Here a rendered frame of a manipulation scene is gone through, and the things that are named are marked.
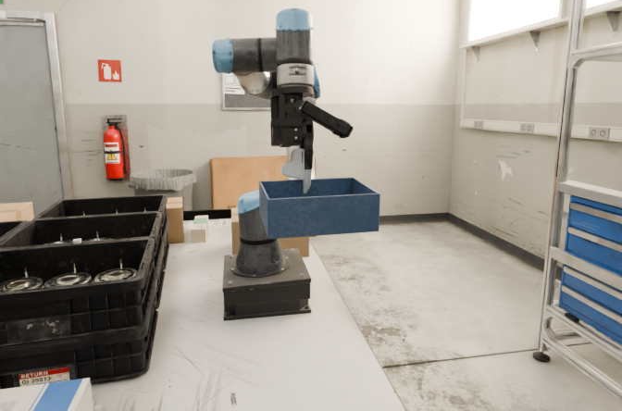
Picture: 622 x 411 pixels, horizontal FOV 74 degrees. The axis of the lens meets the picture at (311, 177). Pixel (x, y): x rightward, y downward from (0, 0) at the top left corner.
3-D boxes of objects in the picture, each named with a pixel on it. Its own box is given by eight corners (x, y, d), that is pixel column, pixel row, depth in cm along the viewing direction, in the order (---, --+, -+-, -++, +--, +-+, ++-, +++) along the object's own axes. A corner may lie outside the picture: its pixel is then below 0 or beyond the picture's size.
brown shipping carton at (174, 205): (183, 229, 201) (181, 196, 199) (184, 242, 181) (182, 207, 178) (117, 234, 192) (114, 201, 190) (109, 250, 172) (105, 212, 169)
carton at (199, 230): (195, 227, 204) (195, 216, 203) (208, 227, 205) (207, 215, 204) (192, 242, 180) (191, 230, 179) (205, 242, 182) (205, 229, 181)
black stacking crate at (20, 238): (164, 244, 145) (161, 213, 143) (156, 277, 117) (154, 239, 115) (35, 255, 134) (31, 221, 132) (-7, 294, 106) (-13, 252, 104)
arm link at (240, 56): (241, 67, 137) (208, 25, 89) (273, 66, 138) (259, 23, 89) (242, 102, 138) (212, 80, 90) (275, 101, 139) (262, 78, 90)
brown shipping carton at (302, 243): (300, 239, 185) (300, 205, 183) (309, 256, 164) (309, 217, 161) (232, 243, 180) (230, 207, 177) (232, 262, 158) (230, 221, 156)
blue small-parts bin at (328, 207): (353, 208, 88) (354, 177, 87) (379, 231, 74) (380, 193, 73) (259, 214, 84) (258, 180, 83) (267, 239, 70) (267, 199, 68)
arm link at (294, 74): (310, 71, 88) (317, 62, 80) (311, 93, 88) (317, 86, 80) (275, 71, 87) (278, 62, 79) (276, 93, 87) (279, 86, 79)
